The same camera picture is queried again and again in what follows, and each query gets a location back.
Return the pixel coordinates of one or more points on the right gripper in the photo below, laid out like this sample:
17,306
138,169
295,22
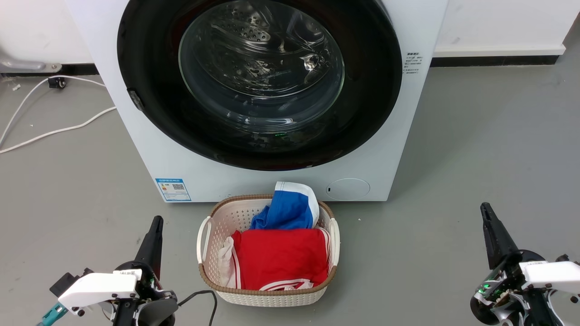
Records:
503,301

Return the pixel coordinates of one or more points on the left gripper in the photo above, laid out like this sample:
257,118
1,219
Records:
156,305

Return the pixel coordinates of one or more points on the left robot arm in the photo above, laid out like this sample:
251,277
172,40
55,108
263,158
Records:
56,312

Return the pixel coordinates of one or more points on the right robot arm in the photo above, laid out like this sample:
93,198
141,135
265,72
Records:
572,308

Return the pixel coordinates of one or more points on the white front-load washing machine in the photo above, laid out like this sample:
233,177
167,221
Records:
389,154

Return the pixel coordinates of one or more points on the black round washing machine door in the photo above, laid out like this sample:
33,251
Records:
149,68

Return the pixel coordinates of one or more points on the blue energy label sticker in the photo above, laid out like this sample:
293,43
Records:
173,190

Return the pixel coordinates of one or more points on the cream perforated laundry basket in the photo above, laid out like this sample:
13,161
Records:
218,217

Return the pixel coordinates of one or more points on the white cloth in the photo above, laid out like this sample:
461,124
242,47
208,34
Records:
225,260

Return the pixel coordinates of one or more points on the red garment with white stripes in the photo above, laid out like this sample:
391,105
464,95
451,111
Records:
281,258

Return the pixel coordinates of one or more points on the blue and white garment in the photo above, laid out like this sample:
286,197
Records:
285,210

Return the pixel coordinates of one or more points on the round white filter cover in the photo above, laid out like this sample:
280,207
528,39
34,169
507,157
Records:
348,189

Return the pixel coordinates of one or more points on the small printed text sticker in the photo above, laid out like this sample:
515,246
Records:
412,63

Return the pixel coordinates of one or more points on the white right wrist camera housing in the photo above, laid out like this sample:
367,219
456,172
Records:
555,275

